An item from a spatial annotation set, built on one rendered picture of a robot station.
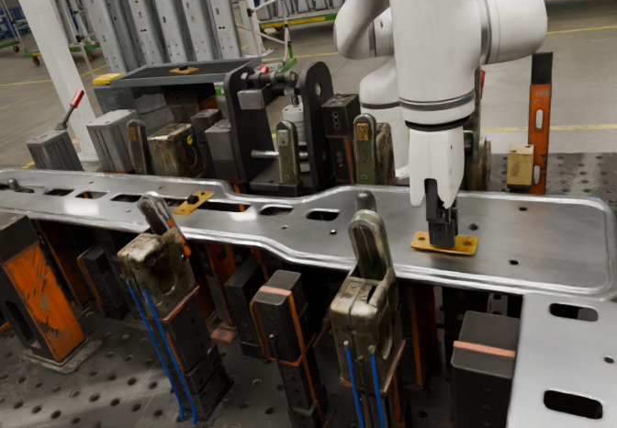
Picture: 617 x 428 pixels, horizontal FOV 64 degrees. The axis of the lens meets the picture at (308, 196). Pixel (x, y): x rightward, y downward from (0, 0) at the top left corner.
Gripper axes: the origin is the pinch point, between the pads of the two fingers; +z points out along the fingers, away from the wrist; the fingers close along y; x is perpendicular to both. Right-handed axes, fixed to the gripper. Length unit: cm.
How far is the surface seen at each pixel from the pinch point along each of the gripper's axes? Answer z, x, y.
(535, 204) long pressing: 3.0, 10.4, -12.5
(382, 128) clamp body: -4.0, -15.7, -24.4
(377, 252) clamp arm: -4.2, -4.4, 12.7
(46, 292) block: 16, -76, 12
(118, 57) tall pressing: 37, -395, -318
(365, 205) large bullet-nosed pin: -0.2, -12.1, -3.6
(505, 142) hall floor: 103, -19, -262
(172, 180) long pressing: 3, -58, -13
